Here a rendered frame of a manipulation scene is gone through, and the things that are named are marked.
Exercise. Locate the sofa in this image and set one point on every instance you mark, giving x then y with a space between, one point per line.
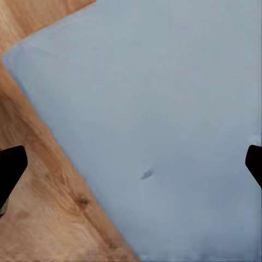
155 103

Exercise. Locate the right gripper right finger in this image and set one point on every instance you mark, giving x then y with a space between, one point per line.
254 162

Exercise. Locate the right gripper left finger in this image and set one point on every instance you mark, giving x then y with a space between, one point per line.
13 162

